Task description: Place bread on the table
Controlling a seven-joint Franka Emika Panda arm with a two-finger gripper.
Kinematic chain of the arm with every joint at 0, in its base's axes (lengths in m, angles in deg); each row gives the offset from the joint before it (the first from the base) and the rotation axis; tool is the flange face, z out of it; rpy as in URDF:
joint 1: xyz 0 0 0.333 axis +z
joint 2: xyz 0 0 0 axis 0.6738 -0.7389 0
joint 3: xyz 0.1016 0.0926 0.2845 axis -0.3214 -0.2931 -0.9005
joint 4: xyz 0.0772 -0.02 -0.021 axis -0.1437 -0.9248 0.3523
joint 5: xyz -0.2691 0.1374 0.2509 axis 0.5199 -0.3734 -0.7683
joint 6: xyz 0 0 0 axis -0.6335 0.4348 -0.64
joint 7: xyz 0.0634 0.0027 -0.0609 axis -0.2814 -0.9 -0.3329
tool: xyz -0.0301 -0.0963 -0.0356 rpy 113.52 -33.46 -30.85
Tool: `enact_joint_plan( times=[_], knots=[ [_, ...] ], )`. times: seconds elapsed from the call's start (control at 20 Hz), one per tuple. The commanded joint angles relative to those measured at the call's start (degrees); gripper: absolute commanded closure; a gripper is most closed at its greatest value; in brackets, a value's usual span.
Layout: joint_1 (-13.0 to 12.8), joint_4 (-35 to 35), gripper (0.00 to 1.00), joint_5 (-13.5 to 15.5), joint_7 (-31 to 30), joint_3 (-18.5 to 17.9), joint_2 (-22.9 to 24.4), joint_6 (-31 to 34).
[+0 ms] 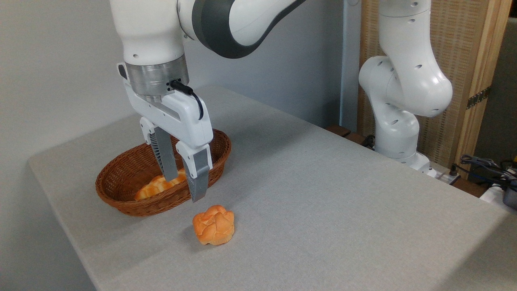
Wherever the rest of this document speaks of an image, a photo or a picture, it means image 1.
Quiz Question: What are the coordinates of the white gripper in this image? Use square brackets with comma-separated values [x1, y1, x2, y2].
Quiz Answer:
[123, 80, 214, 203]

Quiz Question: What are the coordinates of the long braided bread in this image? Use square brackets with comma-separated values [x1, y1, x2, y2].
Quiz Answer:
[134, 169, 189, 201]

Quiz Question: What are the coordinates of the round knotted bread roll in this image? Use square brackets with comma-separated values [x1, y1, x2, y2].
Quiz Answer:
[192, 205, 235, 246]

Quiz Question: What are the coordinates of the brown wicker basket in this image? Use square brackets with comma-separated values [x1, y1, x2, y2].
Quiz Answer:
[95, 129, 232, 217]

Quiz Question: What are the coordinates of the brown wooden block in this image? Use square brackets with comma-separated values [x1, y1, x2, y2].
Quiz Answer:
[325, 124, 352, 138]

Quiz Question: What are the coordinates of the black metal hinge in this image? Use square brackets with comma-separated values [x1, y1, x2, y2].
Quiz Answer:
[466, 86, 492, 110]

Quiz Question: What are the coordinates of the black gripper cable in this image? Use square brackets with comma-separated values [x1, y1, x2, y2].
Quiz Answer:
[170, 80, 204, 121]

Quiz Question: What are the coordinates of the woven screen with wooden frame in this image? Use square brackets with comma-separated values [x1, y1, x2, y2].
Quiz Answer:
[357, 0, 513, 179]

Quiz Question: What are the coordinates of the bundle of dark cables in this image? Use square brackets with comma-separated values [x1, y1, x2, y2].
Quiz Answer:
[460, 154, 517, 191]

